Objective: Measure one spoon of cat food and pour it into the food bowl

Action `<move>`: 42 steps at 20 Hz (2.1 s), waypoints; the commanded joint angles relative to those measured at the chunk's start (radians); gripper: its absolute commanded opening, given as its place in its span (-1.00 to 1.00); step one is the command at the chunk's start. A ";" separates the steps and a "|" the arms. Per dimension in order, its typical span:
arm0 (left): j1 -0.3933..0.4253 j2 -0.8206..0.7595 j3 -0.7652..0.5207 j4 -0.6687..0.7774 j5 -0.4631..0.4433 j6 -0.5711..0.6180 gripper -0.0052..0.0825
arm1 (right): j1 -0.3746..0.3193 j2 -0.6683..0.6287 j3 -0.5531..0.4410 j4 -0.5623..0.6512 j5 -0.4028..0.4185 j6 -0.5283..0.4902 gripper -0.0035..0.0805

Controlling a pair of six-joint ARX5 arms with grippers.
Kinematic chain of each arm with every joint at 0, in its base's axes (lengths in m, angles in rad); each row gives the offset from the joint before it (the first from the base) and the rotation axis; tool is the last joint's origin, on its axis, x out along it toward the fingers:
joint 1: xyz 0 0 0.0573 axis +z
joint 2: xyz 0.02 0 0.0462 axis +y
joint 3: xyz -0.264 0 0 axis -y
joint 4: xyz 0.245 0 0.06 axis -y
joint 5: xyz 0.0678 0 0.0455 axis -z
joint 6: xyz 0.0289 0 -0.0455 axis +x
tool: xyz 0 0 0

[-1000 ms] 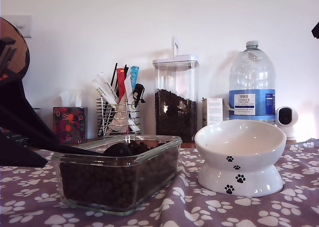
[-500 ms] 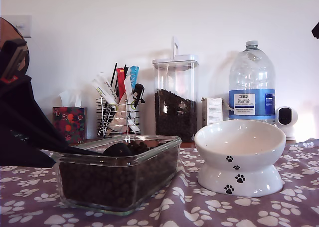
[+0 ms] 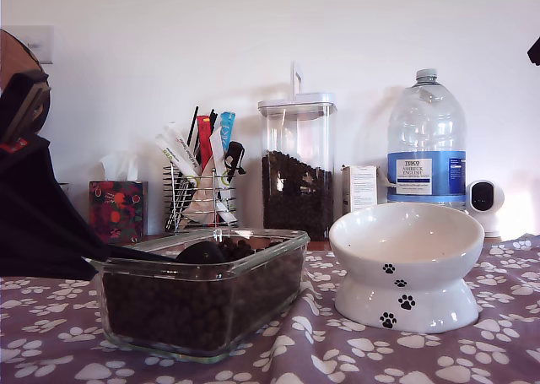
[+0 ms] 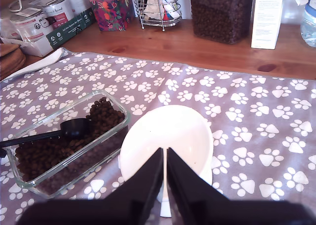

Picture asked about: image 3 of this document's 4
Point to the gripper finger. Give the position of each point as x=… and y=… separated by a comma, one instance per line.
x=34, y=249
x=536, y=52

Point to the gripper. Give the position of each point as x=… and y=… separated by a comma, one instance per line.
x=21, y=105

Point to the black plastic measuring spoon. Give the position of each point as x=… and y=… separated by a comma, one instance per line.
x=198, y=253

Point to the rectangular glass food container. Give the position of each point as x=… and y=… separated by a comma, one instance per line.
x=202, y=270

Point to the brown cat food kibble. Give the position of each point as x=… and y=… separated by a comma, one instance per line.
x=194, y=312
x=297, y=207

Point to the white paw-print cat bowl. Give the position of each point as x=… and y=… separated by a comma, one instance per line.
x=407, y=274

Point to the white tissue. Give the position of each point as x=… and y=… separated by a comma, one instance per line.
x=120, y=166

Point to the floral tissue box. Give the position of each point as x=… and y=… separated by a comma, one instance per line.
x=120, y=211

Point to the brown cork globe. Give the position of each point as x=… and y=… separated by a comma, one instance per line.
x=12, y=55

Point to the large clear water bottle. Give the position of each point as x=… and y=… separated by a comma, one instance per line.
x=423, y=126

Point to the white green-print sachet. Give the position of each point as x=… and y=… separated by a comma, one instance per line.
x=174, y=156

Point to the white black-print sachet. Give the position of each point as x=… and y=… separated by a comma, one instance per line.
x=179, y=139

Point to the black straw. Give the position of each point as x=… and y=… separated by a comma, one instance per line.
x=193, y=126

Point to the beige paper packet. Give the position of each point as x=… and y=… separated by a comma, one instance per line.
x=204, y=202

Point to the red sachet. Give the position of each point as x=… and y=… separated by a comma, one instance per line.
x=206, y=143

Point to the plain white sachet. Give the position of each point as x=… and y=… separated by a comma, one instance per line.
x=217, y=147

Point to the blue sachet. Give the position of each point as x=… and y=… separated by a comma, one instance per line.
x=228, y=126

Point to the black clip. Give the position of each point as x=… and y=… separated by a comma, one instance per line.
x=235, y=149

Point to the small white cardboard box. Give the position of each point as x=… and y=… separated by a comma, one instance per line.
x=360, y=185

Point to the tall clear white-lidded jar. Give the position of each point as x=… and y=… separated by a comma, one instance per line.
x=297, y=126

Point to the purple paw-print tablecloth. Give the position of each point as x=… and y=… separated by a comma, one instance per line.
x=379, y=358

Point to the white wall light switch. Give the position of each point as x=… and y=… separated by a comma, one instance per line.
x=40, y=42

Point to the small white round camera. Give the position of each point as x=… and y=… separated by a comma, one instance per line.
x=487, y=198

